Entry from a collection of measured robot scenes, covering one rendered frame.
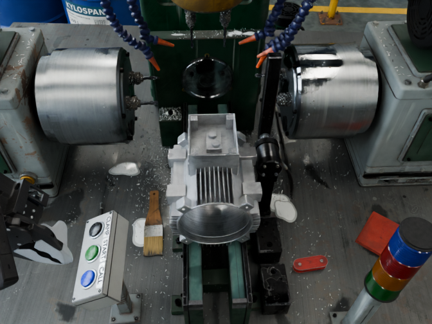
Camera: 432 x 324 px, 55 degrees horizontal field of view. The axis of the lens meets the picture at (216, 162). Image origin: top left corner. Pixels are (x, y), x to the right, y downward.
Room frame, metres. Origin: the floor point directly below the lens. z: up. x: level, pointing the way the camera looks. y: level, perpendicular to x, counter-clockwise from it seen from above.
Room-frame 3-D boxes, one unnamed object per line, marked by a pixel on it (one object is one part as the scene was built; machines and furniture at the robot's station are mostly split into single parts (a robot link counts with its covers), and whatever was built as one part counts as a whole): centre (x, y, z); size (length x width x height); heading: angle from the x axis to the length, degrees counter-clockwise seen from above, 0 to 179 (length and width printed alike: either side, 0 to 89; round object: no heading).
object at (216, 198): (0.57, 0.01, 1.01); 0.20 x 0.19 x 0.19; 3
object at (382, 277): (0.33, -0.31, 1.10); 0.06 x 0.06 x 0.04
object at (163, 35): (1.01, 0.03, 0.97); 0.30 x 0.11 x 0.34; 93
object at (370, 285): (0.33, -0.31, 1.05); 0.06 x 0.06 x 0.04
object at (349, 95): (0.87, -0.31, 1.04); 0.41 x 0.25 x 0.25; 93
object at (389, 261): (0.33, -0.31, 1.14); 0.06 x 0.06 x 0.04
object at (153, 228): (0.61, 0.16, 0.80); 0.21 x 0.05 x 0.01; 5
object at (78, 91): (0.83, 0.38, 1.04); 0.37 x 0.25 x 0.25; 93
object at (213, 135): (0.61, 0.01, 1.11); 0.12 x 0.11 x 0.07; 3
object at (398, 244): (0.33, -0.31, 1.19); 0.06 x 0.06 x 0.04
